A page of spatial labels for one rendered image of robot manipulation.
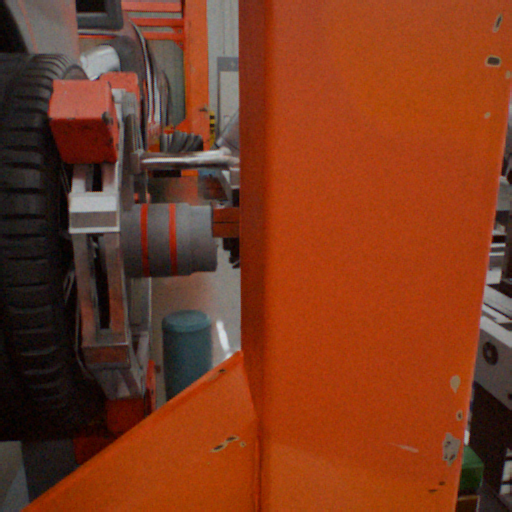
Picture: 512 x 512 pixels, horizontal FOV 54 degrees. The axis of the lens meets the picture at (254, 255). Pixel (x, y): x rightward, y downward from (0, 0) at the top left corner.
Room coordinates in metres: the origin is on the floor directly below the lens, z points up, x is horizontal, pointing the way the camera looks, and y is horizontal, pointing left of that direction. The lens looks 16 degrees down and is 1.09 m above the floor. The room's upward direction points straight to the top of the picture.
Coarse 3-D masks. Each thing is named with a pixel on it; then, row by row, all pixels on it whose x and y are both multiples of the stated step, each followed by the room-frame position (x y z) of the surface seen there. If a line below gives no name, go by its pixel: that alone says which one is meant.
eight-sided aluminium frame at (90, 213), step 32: (128, 96) 0.92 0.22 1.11; (96, 192) 0.68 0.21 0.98; (96, 224) 0.66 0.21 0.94; (96, 288) 0.70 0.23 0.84; (128, 288) 1.09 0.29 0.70; (96, 320) 0.68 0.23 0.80; (128, 320) 1.04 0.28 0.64; (96, 352) 0.66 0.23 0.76; (128, 352) 0.67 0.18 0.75; (128, 384) 0.75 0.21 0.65
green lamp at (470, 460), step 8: (464, 448) 0.57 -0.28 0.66; (464, 456) 0.56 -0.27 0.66; (472, 456) 0.56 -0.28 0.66; (464, 464) 0.54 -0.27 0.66; (472, 464) 0.54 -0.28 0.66; (480, 464) 0.54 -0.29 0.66; (464, 472) 0.54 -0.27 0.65; (472, 472) 0.54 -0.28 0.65; (480, 472) 0.54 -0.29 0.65; (464, 480) 0.54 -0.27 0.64; (472, 480) 0.54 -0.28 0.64; (480, 480) 0.54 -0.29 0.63; (464, 488) 0.54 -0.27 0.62; (472, 488) 0.54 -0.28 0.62
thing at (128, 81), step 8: (104, 80) 1.09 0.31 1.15; (112, 80) 1.09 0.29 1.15; (120, 80) 1.09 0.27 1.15; (128, 80) 1.09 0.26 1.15; (136, 80) 1.10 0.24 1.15; (112, 88) 1.08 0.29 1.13; (120, 88) 1.08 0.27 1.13; (128, 88) 1.08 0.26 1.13; (136, 88) 1.09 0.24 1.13; (136, 96) 1.08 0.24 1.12
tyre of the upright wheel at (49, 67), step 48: (0, 96) 0.71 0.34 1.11; (48, 96) 0.73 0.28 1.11; (0, 144) 0.66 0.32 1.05; (48, 144) 0.68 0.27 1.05; (0, 192) 0.63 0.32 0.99; (48, 192) 0.65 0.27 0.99; (0, 240) 0.60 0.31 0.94; (48, 240) 0.63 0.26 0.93; (0, 288) 0.59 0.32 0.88; (48, 288) 0.61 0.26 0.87; (0, 336) 0.59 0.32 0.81; (48, 336) 0.60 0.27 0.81; (0, 384) 0.60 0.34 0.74; (48, 384) 0.62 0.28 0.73; (96, 384) 0.82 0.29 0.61; (0, 432) 0.69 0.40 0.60
